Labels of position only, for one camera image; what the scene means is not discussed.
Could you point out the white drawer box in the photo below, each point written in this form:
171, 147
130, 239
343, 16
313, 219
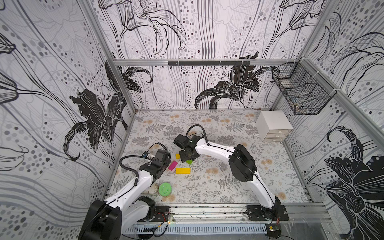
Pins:
273, 126

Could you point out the green round lid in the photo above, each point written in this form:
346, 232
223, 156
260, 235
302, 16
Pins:
165, 189

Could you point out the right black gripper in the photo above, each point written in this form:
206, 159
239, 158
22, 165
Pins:
186, 154

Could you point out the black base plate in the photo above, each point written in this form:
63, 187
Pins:
157, 214
257, 213

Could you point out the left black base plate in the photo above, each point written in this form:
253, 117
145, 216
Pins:
157, 214

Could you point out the black wire basket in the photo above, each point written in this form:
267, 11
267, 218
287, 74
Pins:
302, 88

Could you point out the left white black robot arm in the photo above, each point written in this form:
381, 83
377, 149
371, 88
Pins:
106, 219

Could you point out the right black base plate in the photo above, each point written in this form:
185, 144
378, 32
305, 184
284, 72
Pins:
257, 213

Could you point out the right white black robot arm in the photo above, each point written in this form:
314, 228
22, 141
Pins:
242, 165

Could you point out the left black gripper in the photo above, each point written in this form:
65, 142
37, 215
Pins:
168, 162

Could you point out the magenta block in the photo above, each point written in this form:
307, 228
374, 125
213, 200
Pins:
173, 165

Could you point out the small electronics board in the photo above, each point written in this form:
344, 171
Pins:
273, 231

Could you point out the black wall bar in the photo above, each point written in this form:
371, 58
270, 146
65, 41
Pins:
208, 63

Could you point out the white slotted cable duct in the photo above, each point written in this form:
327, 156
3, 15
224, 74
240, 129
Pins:
196, 229

